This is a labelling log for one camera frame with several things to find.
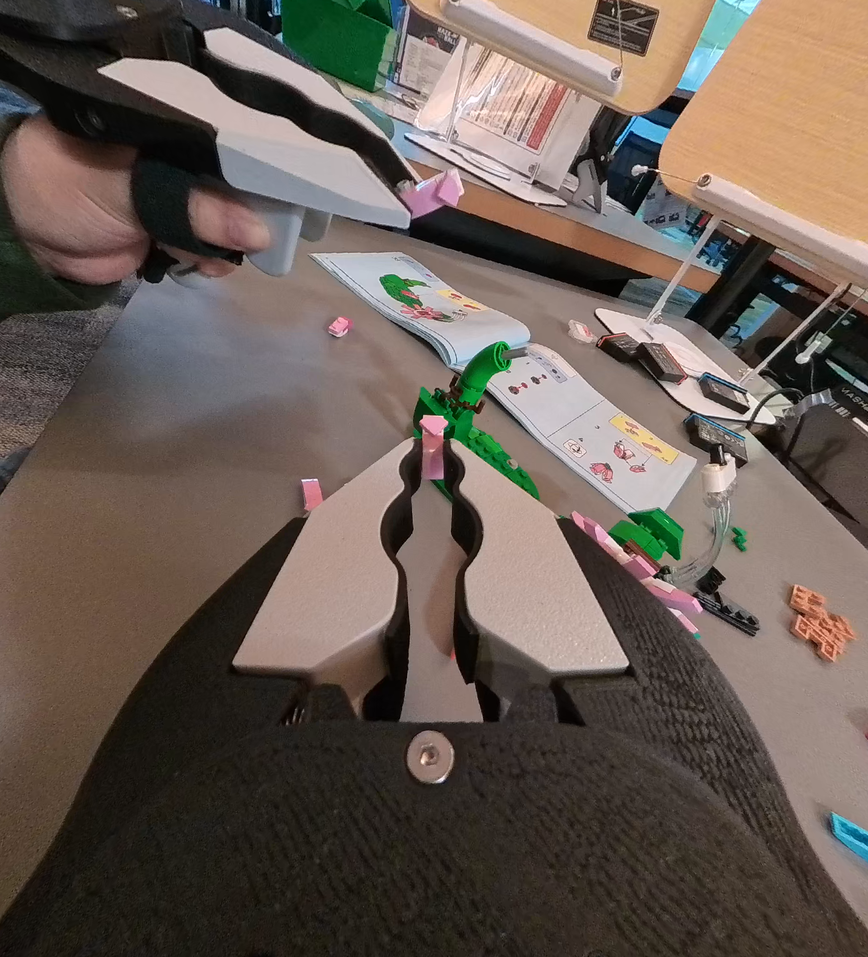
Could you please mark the black case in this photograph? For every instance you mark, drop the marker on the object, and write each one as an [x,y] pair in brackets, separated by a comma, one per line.
[852,463]

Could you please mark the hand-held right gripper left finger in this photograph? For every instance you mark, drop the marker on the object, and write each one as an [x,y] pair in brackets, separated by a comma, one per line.
[314,598]

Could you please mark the green box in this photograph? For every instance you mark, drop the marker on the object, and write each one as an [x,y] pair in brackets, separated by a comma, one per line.
[337,37]

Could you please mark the person's left hand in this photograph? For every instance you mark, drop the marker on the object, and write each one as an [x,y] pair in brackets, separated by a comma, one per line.
[68,202]

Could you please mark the wooden edged desk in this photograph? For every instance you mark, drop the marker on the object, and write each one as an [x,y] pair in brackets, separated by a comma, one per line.
[553,224]

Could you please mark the narrow pink lego piece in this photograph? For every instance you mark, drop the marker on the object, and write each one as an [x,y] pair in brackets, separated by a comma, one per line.
[432,448]

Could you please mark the small pink lego stud piece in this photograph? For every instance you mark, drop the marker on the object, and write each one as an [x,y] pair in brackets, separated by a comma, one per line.
[340,327]

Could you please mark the long black lego piece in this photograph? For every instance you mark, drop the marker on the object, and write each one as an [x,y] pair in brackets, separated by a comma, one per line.
[729,614]

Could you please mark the printed carton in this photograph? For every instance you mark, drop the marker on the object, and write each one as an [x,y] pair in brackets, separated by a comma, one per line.
[417,56]

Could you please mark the lego instruction booklet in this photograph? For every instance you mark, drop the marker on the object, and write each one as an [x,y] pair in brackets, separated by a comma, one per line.
[591,419]

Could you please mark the pile of salmon lego bricks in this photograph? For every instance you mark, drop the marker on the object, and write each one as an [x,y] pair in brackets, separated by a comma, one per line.
[823,624]

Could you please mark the small grey stand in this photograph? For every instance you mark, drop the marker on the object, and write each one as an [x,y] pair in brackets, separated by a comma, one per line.
[591,187]

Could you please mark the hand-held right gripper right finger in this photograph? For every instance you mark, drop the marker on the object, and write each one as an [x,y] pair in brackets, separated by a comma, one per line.
[538,598]

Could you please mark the flat pink lego tile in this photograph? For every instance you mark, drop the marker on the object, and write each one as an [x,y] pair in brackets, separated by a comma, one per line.
[312,495]

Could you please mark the green lego plant build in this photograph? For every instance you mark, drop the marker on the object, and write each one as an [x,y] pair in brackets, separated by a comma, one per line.
[479,374]

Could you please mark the green lego leaf assembly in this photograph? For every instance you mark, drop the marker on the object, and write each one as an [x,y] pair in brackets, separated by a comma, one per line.
[651,532]

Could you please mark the small black lego piece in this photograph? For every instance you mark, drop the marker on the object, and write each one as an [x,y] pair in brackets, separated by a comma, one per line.
[710,582]

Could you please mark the wooden board stand white base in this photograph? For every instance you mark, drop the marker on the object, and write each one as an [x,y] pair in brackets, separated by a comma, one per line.
[793,105]

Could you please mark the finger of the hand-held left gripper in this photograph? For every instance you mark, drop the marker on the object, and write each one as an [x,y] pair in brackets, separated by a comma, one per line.
[277,56]
[284,164]

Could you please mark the pink lego flower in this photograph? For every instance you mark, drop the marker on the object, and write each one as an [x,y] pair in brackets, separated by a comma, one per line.
[666,590]

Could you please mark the clear sleeve with printed sheets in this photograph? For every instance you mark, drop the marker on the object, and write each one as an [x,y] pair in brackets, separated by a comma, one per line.
[509,112]

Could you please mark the pink lego petal piece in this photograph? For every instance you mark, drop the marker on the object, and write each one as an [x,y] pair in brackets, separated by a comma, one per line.
[434,196]

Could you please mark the black battery pack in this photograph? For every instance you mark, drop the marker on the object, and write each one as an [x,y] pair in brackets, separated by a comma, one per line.
[617,348]
[662,363]
[725,392]
[714,435]

